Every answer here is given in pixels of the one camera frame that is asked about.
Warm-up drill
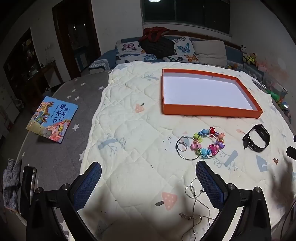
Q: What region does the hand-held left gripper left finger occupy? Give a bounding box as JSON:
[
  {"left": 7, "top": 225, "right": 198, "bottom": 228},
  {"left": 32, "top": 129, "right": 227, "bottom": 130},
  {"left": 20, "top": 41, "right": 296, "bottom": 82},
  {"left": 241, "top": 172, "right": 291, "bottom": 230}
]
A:
[{"left": 26, "top": 162, "right": 102, "bottom": 241}]

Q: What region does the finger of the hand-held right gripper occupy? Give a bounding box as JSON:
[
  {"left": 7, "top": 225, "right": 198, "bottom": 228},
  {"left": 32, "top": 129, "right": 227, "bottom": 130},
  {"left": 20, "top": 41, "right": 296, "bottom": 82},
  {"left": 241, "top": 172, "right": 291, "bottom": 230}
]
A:
[{"left": 286, "top": 146, "right": 296, "bottom": 161}]

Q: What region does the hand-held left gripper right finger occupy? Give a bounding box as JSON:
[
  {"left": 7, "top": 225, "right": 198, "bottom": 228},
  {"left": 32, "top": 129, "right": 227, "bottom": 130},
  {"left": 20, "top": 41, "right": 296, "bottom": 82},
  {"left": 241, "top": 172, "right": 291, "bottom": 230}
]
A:
[{"left": 195, "top": 160, "right": 272, "bottom": 241}]

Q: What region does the colourful bead bracelet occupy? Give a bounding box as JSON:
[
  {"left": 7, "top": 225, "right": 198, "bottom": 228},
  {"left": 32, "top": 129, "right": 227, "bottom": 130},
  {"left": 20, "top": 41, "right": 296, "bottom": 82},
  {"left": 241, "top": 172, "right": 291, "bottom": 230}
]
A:
[{"left": 190, "top": 127, "right": 225, "bottom": 159}]

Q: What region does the black smart band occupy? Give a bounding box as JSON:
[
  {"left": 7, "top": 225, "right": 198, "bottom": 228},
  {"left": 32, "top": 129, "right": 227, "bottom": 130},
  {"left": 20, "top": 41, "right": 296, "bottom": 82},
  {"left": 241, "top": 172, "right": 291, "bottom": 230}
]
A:
[{"left": 242, "top": 124, "right": 270, "bottom": 153}]

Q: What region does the silver chain necklace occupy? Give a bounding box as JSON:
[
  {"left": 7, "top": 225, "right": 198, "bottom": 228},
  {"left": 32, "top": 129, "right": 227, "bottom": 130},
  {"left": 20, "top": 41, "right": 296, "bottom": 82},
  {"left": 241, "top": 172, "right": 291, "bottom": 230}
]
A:
[{"left": 179, "top": 184, "right": 216, "bottom": 241}]

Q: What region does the large silver hoop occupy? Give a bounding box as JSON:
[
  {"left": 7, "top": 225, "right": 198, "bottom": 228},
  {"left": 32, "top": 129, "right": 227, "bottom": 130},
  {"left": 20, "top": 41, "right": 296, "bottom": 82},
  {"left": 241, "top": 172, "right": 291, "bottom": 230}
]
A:
[{"left": 176, "top": 136, "right": 203, "bottom": 161}]

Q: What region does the orange cardboard box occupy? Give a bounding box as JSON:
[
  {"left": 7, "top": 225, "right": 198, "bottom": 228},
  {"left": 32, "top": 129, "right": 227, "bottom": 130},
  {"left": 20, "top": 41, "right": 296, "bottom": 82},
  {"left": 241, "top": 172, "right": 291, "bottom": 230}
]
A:
[{"left": 161, "top": 69, "right": 263, "bottom": 118}]

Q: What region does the pile of toys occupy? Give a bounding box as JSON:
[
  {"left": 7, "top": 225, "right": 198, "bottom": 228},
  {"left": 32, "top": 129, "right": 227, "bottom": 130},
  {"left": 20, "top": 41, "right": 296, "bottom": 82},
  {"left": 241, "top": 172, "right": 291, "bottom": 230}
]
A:
[{"left": 254, "top": 58, "right": 296, "bottom": 121}]

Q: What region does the black phone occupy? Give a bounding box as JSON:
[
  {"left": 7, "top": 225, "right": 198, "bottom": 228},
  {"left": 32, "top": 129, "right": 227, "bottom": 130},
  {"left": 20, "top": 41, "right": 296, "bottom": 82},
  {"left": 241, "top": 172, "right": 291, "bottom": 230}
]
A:
[{"left": 20, "top": 166, "right": 37, "bottom": 218}]

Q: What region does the colourful picture book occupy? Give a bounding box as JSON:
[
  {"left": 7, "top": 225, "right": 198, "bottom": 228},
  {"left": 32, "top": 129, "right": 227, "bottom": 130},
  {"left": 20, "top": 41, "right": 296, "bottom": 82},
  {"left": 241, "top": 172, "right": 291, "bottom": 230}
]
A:
[{"left": 26, "top": 96, "right": 79, "bottom": 143}]

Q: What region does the cream quilted blanket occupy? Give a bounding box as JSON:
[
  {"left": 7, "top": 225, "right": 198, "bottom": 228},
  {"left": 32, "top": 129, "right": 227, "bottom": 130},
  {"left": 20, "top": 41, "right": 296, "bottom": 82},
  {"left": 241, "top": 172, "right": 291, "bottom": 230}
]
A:
[{"left": 77, "top": 61, "right": 296, "bottom": 241}]

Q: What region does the grey knit glove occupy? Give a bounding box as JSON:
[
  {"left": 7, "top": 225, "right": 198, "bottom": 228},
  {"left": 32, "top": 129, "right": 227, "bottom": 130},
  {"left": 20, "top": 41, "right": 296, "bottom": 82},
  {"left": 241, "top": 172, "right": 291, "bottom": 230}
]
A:
[{"left": 2, "top": 159, "right": 22, "bottom": 212}]

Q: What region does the grey star bedsheet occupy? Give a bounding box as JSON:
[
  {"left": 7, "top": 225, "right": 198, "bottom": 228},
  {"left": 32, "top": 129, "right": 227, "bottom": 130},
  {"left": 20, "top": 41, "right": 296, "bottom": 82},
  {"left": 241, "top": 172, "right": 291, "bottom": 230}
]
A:
[{"left": 14, "top": 74, "right": 111, "bottom": 241}]

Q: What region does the yellow plush bear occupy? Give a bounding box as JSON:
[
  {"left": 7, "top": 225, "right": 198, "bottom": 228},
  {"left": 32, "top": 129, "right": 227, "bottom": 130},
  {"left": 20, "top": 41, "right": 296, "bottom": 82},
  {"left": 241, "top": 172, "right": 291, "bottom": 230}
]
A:
[{"left": 243, "top": 52, "right": 258, "bottom": 65}]

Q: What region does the blue knit cushion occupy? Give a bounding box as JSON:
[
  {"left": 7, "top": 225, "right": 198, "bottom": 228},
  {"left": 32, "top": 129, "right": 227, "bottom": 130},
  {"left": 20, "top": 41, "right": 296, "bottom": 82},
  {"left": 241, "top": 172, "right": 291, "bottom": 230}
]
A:
[{"left": 89, "top": 59, "right": 110, "bottom": 75}]

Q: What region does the wooden desk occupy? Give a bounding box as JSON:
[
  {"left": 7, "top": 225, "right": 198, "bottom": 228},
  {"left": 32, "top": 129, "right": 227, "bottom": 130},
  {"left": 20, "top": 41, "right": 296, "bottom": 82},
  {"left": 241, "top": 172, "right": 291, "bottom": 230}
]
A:
[{"left": 30, "top": 60, "right": 63, "bottom": 93}]

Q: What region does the grey pillow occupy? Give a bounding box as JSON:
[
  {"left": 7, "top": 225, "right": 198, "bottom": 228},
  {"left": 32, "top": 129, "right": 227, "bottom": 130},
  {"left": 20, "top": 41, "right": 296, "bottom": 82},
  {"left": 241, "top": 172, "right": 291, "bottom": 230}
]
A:
[{"left": 192, "top": 40, "right": 227, "bottom": 66}]

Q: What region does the blue sofa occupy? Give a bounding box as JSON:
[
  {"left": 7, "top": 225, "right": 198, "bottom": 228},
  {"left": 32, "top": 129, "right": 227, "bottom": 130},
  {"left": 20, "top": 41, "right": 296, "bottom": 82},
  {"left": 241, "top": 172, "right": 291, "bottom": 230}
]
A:
[{"left": 89, "top": 35, "right": 266, "bottom": 75}]

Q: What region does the butterfly print pillow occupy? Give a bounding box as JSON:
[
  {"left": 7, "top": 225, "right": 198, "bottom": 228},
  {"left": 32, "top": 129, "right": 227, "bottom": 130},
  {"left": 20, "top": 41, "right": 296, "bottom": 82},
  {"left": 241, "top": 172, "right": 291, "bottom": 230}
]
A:
[
  {"left": 115, "top": 40, "right": 162, "bottom": 63},
  {"left": 165, "top": 37, "right": 200, "bottom": 63}
]

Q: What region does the dark wooden shelf cabinet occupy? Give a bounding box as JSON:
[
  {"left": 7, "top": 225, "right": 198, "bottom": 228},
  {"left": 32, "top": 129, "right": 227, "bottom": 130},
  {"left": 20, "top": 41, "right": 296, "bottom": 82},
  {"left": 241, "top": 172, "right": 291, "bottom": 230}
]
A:
[{"left": 3, "top": 28, "right": 56, "bottom": 98}]

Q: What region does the dark wooden door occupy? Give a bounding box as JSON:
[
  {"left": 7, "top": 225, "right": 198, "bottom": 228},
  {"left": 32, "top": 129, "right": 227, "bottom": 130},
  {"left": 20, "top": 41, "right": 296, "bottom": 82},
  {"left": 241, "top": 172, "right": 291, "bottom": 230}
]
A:
[{"left": 52, "top": 0, "right": 101, "bottom": 77}]

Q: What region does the red cloth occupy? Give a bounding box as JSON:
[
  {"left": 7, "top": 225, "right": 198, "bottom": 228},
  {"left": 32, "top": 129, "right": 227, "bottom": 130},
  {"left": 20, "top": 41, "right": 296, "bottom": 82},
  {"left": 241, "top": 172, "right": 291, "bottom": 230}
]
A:
[{"left": 142, "top": 27, "right": 168, "bottom": 43}]

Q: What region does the dark window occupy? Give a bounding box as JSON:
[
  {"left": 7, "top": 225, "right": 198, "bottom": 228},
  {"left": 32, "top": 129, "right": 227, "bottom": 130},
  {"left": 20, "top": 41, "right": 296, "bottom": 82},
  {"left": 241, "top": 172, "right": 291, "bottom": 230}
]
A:
[{"left": 141, "top": 0, "right": 232, "bottom": 35}]

